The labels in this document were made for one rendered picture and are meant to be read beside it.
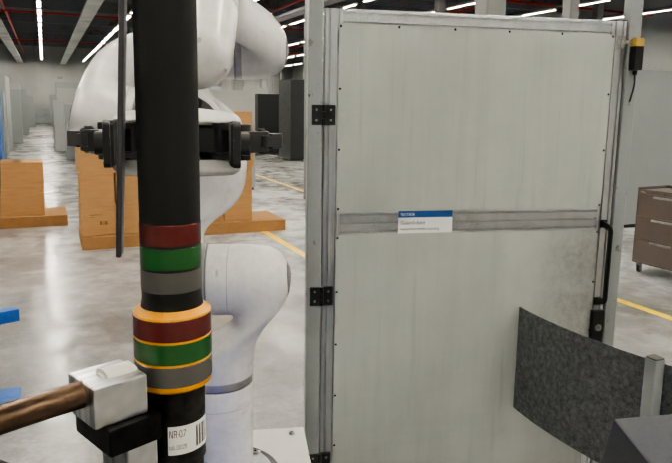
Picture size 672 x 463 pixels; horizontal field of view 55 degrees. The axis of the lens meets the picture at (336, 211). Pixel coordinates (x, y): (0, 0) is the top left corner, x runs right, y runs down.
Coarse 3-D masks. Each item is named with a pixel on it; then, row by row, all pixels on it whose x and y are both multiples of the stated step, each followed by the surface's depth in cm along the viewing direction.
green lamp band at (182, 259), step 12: (144, 252) 35; (156, 252) 34; (168, 252) 34; (180, 252) 35; (192, 252) 35; (144, 264) 35; (156, 264) 35; (168, 264) 35; (180, 264) 35; (192, 264) 35
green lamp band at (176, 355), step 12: (144, 348) 35; (156, 348) 35; (168, 348) 35; (180, 348) 35; (192, 348) 35; (204, 348) 36; (144, 360) 35; (156, 360) 35; (168, 360) 35; (180, 360) 35; (192, 360) 35
